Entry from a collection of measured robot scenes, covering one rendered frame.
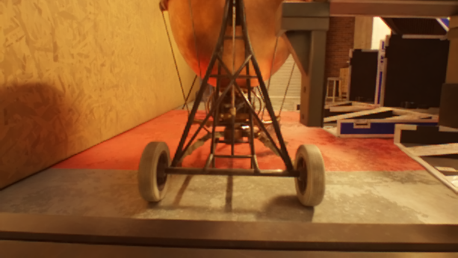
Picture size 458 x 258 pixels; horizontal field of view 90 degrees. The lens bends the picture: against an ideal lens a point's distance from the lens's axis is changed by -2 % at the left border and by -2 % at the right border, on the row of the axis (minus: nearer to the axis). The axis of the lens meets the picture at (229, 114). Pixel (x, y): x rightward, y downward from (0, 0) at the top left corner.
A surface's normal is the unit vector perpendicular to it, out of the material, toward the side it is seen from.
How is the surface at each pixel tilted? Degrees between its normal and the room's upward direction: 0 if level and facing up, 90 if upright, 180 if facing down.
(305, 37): 90
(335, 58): 90
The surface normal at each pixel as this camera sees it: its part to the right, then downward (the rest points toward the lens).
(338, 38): 0.01, 0.12
